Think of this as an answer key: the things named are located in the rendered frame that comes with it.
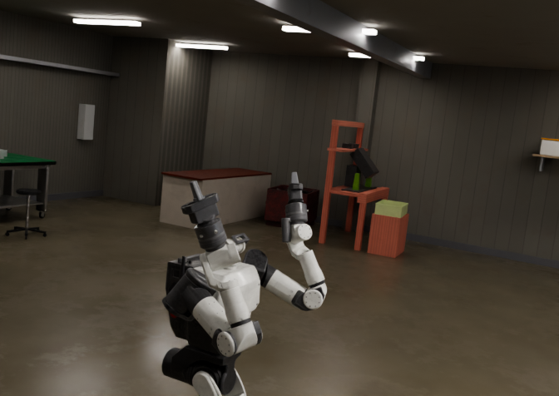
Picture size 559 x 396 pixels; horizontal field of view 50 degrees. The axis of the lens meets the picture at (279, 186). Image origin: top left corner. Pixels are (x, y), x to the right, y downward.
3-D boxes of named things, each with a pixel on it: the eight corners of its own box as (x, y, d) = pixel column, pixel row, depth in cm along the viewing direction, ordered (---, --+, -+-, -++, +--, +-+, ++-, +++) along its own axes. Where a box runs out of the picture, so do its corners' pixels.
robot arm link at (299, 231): (313, 212, 241) (315, 240, 238) (300, 217, 250) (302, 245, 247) (288, 210, 235) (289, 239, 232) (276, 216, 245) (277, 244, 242)
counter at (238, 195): (267, 215, 1166) (272, 173, 1157) (195, 230, 951) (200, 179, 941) (233, 208, 1201) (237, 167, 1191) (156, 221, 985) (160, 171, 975)
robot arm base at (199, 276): (175, 321, 198) (155, 299, 203) (195, 324, 209) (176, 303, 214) (205, 286, 197) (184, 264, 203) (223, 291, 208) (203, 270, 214)
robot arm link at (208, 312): (225, 371, 185) (185, 322, 198) (255, 357, 194) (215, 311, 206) (234, 344, 180) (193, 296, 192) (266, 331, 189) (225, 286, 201)
